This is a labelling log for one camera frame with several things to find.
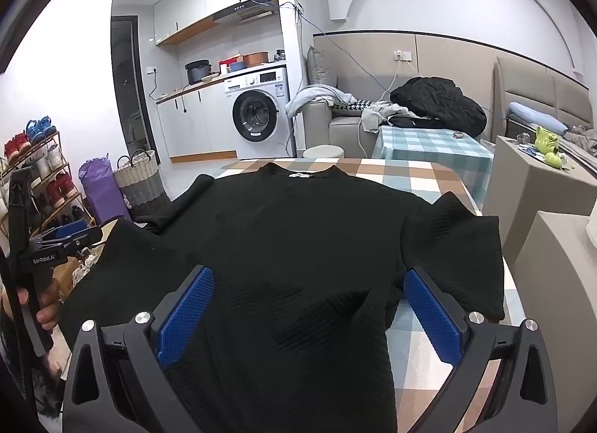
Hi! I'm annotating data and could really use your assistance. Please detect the brown checked tablecloth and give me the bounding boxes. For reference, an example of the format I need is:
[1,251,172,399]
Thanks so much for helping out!
[212,158,528,433]

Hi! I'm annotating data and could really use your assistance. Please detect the grey white garment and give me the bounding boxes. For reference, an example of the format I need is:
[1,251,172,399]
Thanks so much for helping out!
[361,102,409,133]

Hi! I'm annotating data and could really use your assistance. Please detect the wooden shoe rack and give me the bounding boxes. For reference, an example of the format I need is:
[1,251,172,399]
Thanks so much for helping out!
[0,130,97,239]

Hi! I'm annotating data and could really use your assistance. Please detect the teal checked tablecloth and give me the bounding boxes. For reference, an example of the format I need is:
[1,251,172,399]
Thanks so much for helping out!
[372,126,495,210]

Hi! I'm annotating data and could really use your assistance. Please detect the white base cabinet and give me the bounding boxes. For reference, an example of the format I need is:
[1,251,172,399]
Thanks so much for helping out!
[156,83,238,163]

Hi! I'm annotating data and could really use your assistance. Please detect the blue pillow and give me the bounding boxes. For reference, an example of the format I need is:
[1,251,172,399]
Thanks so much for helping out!
[508,102,569,135]

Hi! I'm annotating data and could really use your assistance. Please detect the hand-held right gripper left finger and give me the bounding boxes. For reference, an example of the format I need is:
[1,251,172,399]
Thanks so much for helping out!
[62,265,215,433]

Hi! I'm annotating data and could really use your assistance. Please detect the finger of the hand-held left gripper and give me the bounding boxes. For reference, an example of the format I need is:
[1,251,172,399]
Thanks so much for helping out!
[42,219,90,246]

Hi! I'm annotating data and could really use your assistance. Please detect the beige sofa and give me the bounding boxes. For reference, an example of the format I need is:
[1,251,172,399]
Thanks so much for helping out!
[303,46,495,159]

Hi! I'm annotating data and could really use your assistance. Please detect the beige padded headboard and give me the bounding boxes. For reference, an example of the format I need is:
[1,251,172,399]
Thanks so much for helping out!
[494,57,597,135]

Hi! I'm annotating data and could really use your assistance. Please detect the blue sandals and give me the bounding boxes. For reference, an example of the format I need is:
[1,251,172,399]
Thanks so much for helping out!
[25,116,57,143]

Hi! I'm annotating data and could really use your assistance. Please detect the green figurine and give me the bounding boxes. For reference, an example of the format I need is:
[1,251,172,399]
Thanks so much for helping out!
[534,126,565,168]

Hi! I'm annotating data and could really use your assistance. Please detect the beige upholstered chair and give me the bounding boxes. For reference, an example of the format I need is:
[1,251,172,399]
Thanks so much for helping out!
[508,211,597,415]

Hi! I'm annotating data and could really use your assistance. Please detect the black jacket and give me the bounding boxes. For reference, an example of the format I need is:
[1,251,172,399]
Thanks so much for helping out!
[388,77,488,137]

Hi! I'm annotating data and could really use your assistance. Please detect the beige bedside cabinet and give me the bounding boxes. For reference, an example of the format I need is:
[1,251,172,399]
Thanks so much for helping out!
[482,134,597,266]

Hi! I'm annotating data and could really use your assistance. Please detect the woven laundry basket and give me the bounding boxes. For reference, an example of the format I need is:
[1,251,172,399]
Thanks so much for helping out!
[113,149,167,217]

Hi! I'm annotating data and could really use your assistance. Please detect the red and white sneakers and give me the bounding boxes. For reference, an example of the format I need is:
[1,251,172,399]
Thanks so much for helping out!
[44,172,78,208]

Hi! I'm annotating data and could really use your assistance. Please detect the light grey blanket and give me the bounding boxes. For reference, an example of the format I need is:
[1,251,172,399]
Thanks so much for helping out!
[285,85,358,119]

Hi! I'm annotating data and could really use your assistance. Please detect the black cooking pot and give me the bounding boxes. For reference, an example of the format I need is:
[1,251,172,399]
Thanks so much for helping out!
[185,60,214,85]

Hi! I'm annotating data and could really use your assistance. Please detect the white washing machine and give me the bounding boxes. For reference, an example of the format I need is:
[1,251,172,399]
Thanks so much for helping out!
[224,66,293,160]

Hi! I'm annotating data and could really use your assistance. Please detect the grey crumpled cloth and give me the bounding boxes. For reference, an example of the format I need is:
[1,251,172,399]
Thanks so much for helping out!
[563,127,597,156]

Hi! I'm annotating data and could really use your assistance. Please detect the range hood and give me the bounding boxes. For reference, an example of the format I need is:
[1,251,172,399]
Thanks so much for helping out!
[213,0,279,26]

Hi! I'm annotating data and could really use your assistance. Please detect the white round stool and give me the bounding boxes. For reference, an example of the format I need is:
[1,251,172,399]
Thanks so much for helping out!
[304,145,344,161]

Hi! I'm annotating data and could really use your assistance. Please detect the purple bag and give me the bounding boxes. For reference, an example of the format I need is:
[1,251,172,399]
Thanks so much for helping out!
[78,155,132,224]

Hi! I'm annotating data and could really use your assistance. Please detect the dark door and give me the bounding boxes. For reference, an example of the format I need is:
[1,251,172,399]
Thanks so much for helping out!
[111,15,160,168]

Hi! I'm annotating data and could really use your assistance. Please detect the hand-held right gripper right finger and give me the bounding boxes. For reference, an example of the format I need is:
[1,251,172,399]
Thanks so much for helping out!
[403,266,553,433]

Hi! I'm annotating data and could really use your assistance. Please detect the grey cushion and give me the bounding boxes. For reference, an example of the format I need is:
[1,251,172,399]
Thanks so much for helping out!
[306,46,338,88]

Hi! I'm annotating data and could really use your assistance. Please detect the houndstooth pillow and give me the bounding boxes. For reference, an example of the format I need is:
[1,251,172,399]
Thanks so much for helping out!
[332,99,376,115]

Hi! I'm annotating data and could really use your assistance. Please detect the black knit sweater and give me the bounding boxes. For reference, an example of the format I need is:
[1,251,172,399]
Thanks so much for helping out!
[58,161,507,433]

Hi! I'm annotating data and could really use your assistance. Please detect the person's left hand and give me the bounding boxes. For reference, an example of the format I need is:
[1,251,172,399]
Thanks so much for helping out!
[0,280,61,328]

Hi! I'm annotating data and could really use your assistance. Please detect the white cable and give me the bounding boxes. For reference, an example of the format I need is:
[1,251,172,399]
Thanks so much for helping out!
[357,60,403,159]

